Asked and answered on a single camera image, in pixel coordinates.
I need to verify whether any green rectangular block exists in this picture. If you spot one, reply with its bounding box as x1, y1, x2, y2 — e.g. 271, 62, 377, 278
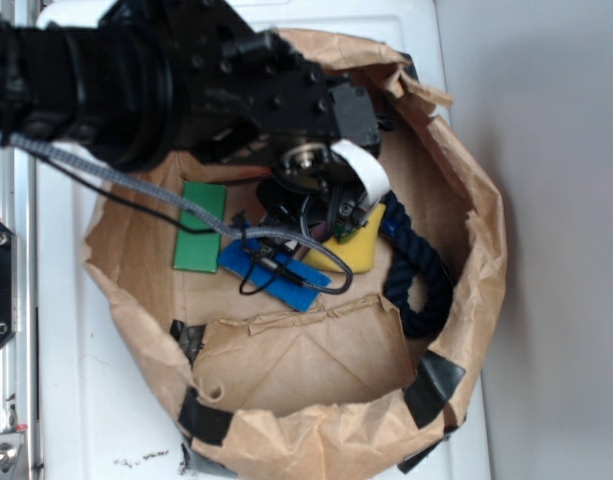
173, 182, 227, 273

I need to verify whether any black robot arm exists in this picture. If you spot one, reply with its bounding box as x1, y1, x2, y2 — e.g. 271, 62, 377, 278
0, 1, 390, 230

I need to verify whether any dark blue rope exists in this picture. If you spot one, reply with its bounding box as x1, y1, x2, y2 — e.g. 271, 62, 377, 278
379, 191, 456, 339

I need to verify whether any blue sponge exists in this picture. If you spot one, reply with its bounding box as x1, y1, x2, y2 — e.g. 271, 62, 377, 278
218, 239, 331, 312

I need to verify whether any grey braided cable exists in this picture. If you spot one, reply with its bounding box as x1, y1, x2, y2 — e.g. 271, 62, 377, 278
7, 131, 355, 296

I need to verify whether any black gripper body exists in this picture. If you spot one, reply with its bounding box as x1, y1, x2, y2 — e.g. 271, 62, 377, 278
256, 84, 384, 242

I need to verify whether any white ribbon cable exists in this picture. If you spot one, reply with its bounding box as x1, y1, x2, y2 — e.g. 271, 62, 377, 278
331, 138, 391, 207

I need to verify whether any yellow sponge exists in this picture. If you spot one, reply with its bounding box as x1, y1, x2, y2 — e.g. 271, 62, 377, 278
302, 203, 386, 274

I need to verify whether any brown paper bag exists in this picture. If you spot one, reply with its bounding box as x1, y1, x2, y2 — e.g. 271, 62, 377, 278
83, 28, 507, 479

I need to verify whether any aluminium frame rail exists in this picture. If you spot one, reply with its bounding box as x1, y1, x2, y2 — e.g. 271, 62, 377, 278
0, 149, 43, 479

